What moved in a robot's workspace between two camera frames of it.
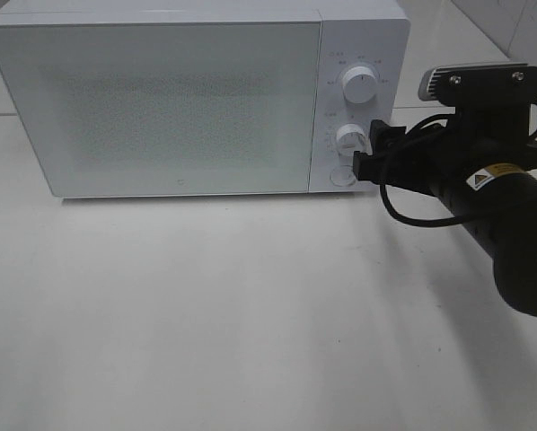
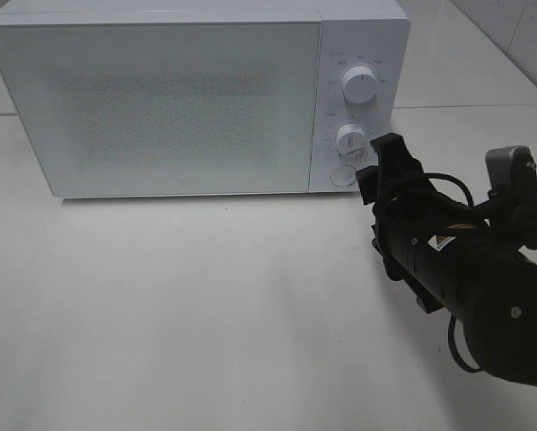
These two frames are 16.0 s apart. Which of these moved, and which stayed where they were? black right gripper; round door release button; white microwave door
Moved: black right gripper
Stayed: white microwave door; round door release button
